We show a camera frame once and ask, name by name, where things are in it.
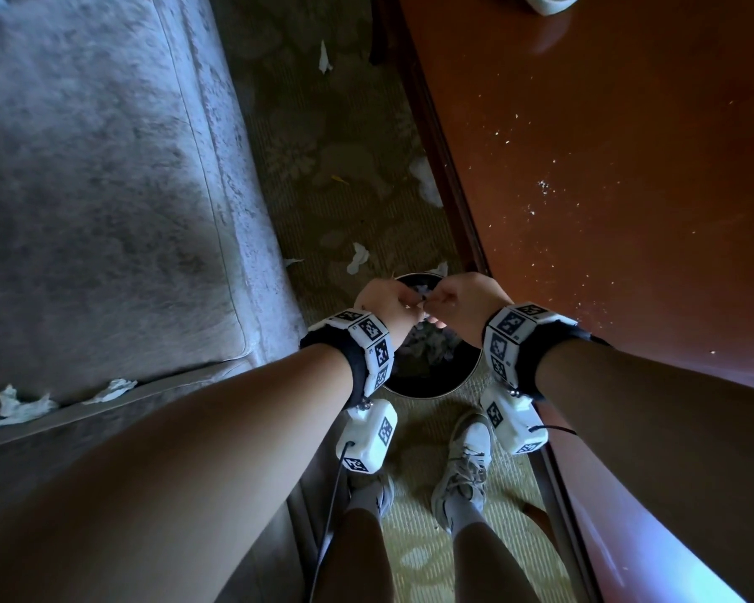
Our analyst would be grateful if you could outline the black wrist strap, marker blocks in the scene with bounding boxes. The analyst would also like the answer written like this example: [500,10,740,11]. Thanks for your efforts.
[481,301,612,400]
[299,309,396,410]

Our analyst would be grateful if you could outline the person's left forearm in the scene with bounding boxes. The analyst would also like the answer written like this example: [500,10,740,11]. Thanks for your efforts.
[0,343,360,603]

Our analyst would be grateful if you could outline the person's leg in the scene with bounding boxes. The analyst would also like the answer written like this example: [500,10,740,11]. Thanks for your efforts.
[313,507,395,603]
[451,520,542,603]

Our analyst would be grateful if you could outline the round black trash bin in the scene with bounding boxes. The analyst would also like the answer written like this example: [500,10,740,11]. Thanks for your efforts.
[381,272,484,400]

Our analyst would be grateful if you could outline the pile of tissue scraps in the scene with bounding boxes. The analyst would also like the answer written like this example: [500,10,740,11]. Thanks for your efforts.
[405,279,462,368]

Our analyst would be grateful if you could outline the person's right hand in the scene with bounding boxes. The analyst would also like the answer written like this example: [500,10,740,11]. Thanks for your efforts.
[423,272,515,346]

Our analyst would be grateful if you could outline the person's right white sneaker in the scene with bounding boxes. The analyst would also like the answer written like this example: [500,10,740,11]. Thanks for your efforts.
[431,412,495,533]

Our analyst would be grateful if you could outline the person's right leg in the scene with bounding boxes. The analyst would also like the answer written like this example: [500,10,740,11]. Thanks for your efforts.
[451,520,542,603]

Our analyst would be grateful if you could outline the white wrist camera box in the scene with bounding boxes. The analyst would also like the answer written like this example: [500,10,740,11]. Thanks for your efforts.
[335,398,398,475]
[480,385,549,456]

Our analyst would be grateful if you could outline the person's left hand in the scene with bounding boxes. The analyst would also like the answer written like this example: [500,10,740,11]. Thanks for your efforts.
[354,278,427,350]

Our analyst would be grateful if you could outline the brown wooden table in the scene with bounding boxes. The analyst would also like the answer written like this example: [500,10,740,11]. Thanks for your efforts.
[369,0,754,603]

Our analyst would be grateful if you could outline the grey velvet sofa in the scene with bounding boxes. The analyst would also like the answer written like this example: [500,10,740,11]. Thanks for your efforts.
[0,0,318,603]

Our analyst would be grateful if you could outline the white container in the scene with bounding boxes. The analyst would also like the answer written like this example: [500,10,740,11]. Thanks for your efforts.
[519,0,587,17]

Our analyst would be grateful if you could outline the person's right forearm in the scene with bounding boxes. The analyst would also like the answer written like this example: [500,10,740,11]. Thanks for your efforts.
[533,338,754,603]

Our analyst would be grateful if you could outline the person's left white sneaker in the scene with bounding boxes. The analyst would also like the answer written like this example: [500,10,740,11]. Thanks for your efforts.
[345,471,396,521]

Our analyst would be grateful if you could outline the person's left leg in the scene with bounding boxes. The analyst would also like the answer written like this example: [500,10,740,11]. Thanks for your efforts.
[313,507,395,603]

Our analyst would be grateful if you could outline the person's white sneaker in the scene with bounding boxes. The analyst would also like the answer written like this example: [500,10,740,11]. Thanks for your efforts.
[431,412,495,533]
[345,471,396,521]

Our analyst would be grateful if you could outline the crumpled white tissue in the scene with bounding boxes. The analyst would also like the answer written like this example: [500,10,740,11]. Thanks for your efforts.
[81,378,138,406]
[0,384,59,431]

